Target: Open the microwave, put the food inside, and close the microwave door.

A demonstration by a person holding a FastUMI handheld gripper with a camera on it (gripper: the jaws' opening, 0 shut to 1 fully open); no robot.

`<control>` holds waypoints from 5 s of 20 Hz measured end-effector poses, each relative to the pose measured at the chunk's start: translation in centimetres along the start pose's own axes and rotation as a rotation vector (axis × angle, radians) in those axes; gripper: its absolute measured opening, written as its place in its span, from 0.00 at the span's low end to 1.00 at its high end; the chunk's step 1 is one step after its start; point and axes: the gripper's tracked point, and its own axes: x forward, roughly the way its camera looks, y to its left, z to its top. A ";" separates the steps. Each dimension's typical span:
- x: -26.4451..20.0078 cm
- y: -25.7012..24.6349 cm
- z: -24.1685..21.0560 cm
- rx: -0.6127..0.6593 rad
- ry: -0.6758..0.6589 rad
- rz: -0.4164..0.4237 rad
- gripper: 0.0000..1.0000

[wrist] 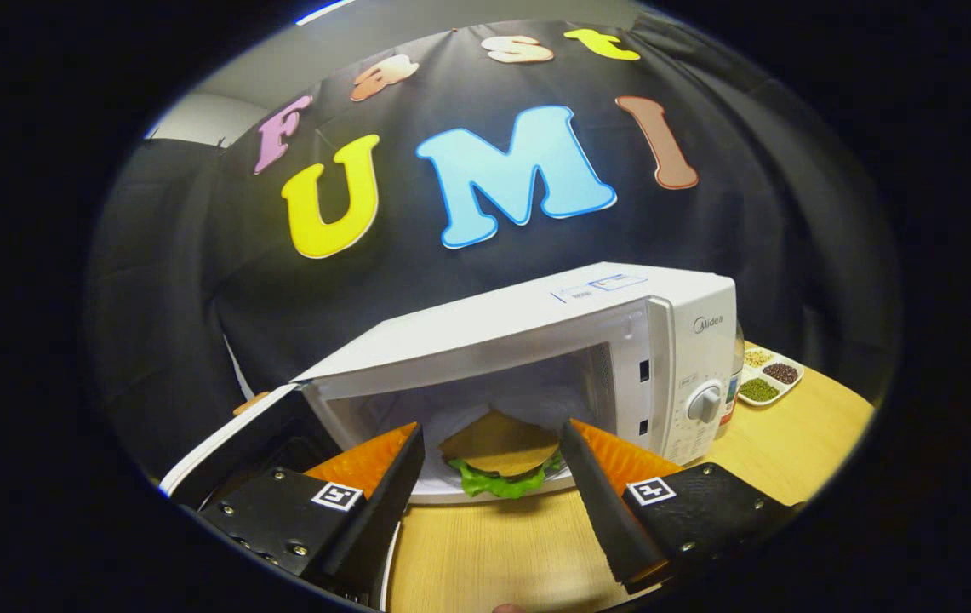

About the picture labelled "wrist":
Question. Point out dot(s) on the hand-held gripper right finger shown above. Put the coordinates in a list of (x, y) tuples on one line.
[(608, 511)]

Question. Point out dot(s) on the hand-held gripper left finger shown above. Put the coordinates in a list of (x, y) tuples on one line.
[(383, 511)]

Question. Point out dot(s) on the toy burger with lettuce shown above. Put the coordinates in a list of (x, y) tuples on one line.
[(498, 447)]

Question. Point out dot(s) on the white microwave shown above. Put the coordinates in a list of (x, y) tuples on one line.
[(536, 315)]

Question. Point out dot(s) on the clear plastic bottle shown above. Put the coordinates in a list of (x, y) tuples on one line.
[(732, 400)]

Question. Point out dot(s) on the brown bread slice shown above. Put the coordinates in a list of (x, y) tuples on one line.
[(251, 403)]

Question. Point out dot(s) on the white divided dish of beans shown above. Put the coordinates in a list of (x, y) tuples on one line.
[(759, 390)]

